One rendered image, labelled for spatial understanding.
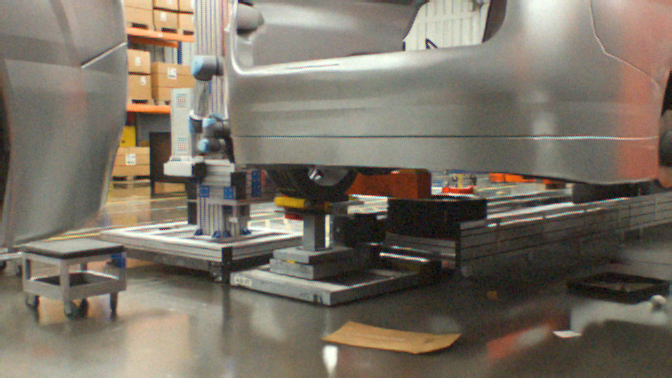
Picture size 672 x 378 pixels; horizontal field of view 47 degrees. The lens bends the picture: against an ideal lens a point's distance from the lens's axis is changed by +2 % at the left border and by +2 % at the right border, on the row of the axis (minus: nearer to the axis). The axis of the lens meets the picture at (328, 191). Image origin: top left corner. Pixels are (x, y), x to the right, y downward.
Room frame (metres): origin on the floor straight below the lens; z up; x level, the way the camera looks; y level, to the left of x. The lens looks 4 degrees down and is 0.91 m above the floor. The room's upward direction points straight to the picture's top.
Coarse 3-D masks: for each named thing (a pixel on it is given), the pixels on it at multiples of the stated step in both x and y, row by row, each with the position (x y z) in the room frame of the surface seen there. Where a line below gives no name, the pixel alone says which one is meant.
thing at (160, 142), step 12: (156, 132) 13.07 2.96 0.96; (168, 132) 12.87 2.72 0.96; (156, 144) 13.08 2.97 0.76; (168, 144) 12.89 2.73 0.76; (156, 156) 13.09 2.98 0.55; (168, 156) 12.89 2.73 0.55; (156, 168) 13.09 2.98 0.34; (156, 180) 13.10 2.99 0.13; (168, 180) 12.90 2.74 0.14; (180, 180) 12.71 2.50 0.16
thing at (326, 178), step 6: (306, 168) 4.57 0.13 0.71; (306, 174) 4.30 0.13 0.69; (318, 174) 4.69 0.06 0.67; (324, 174) 4.66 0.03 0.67; (330, 174) 4.63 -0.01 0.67; (336, 174) 4.59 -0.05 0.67; (342, 174) 4.56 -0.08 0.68; (312, 180) 4.34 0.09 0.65; (318, 180) 4.62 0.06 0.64; (324, 180) 4.59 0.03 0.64; (330, 180) 4.56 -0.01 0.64; (336, 180) 4.53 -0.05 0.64; (342, 180) 4.52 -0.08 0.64; (318, 186) 4.37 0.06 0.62; (324, 186) 4.40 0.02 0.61; (330, 186) 4.44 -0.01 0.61; (336, 186) 4.48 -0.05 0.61
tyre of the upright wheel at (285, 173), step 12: (300, 168) 4.26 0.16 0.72; (276, 180) 4.35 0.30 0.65; (288, 180) 4.28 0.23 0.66; (300, 180) 4.26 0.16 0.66; (348, 180) 4.55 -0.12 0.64; (288, 192) 4.39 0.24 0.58; (300, 192) 4.31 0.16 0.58; (312, 192) 4.33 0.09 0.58; (324, 192) 4.40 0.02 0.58; (336, 192) 4.48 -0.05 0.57
